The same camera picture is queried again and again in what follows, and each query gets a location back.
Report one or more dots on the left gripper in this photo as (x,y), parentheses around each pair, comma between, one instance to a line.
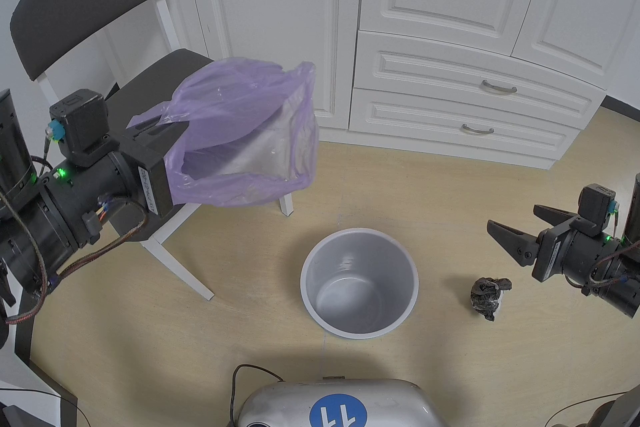
(85,190)

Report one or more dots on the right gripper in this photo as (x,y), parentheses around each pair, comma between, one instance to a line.
(575,255)

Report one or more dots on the black plastic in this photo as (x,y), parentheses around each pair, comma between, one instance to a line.
(487,295)

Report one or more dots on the purple plastic bag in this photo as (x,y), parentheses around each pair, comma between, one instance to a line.
(240,94)

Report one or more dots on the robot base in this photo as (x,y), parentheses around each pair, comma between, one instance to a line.
(300,405)

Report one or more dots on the white trash bin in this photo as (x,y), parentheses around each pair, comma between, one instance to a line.
(320,265)

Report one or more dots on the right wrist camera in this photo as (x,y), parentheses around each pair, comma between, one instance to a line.
(595,205)

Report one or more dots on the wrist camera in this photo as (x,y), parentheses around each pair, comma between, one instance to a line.
(595,205)
(82,119)

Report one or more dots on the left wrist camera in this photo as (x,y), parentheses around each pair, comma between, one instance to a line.
(82,119)

